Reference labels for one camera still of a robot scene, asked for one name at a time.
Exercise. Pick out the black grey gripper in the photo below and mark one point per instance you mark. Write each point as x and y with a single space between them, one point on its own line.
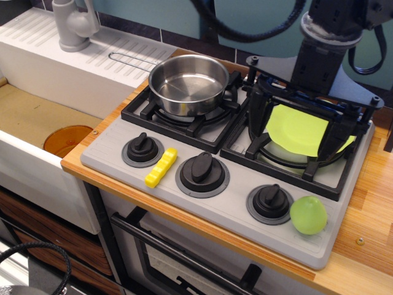
316 70

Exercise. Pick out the small green pear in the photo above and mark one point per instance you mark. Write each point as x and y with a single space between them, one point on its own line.
308 215

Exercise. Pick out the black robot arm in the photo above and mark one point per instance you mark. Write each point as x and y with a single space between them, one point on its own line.
340 23

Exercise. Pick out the light green plate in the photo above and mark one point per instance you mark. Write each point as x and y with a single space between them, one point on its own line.
296 131

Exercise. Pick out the black right stove knob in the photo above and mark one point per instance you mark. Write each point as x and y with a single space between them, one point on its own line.
269 204

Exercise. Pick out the black stove knob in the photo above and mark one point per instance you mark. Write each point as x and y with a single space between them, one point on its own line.
202 176
142 151
269 204

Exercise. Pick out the grey toy stove top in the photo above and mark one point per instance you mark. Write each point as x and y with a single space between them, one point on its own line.
228 209

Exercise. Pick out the stainless steel pan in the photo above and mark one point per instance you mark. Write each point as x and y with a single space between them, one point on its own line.
186 85

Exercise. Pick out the black middle stove knob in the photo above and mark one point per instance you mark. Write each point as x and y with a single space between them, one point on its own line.
202 176

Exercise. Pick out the black left stove knob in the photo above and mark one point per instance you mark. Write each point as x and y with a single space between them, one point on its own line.
142 151

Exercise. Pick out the black left burner grate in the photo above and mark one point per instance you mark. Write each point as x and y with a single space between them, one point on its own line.
184 123

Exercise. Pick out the black burner grate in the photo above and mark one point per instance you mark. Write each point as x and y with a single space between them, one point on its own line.
184 123
261 154

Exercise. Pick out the black right burner grate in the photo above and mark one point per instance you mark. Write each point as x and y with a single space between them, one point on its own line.
261 154

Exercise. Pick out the yellow toy corn piece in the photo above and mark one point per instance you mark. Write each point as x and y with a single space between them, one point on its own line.
159 170

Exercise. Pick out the oven door with window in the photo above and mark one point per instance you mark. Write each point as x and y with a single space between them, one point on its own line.
169 259

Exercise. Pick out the grey toy faucet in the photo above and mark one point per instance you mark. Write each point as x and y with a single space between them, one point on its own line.
74 28

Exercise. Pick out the orange translucent bowl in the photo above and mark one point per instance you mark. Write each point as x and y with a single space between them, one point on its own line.
64 140

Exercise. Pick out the white toy sink unit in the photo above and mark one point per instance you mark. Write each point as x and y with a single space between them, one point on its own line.
44 88

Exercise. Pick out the wood grain drawer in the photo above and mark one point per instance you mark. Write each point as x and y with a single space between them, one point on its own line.
30 223

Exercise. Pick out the black oven door handle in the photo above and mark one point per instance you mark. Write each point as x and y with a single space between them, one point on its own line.
245 286

